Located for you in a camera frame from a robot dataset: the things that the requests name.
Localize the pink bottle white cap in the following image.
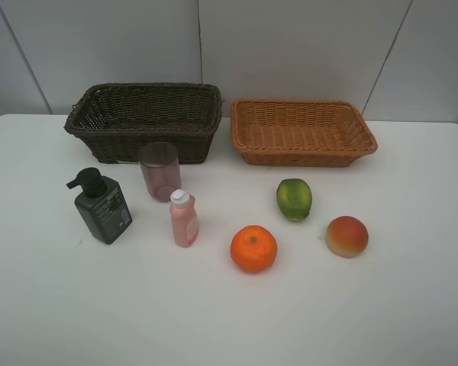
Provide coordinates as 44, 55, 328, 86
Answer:
169, 189, 198, 248

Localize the green lime fruit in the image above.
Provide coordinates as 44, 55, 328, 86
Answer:
276, 178, 313, 222

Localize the orange tangerine fruit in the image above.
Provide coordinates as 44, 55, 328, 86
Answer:
230, 225, 278, 274

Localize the translucent pink plastic cup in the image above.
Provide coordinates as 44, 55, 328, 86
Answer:
137, 142, 182, 202

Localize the red yellow peach fruit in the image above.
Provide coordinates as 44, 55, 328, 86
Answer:
326, 216, 369, 258

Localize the black pump soap bottle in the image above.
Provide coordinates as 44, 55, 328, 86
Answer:
66, 167, 132, 245

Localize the orange wicker basket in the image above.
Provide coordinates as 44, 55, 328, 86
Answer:
231, 98, 378, 168

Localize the dark brown wicker basket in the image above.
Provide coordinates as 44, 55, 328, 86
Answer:
64, 82, 223, 165

